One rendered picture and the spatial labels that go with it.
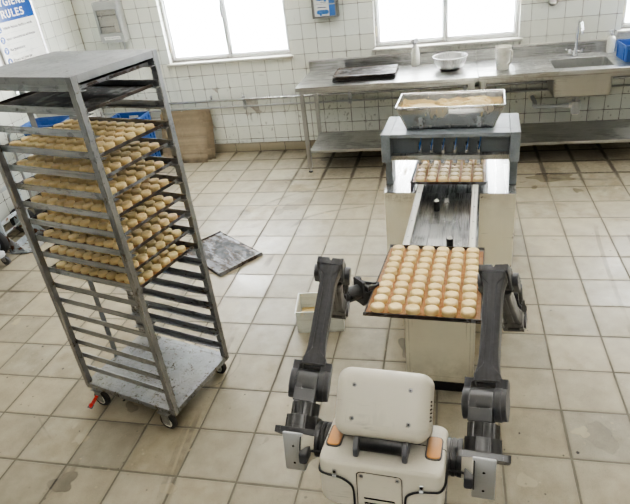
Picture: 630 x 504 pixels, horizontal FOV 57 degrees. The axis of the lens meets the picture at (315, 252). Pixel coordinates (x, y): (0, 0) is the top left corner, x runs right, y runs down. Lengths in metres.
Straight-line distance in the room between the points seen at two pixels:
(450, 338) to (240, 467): 1.19
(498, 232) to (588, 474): 1.31
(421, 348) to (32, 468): 2.04
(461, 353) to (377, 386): 1.71
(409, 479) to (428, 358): 1.73
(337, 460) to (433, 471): 0.21
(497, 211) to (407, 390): 2.15
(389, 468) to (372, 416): 0.11
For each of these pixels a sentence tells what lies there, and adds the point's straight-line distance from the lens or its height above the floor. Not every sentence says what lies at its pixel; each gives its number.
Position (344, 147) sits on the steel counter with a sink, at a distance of 5.93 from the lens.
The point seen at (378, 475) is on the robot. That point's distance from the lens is 1.35.
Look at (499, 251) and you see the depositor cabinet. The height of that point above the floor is 0.48.
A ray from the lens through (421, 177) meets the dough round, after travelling 3.28.
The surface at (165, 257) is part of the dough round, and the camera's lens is 2.89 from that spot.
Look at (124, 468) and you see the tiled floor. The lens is 3.15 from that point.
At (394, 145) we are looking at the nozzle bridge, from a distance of 3.30.
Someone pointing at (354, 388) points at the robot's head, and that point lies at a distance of 1.31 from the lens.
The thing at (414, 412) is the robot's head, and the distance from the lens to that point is 1.29.
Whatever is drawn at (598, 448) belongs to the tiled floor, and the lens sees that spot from 3.05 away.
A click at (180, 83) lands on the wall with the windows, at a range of 6.96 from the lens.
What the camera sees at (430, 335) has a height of 0.38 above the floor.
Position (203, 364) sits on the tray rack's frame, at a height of 0.15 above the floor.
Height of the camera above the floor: 2.19
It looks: 29 degrees down
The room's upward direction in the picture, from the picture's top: 7 degrees counter-clockwise
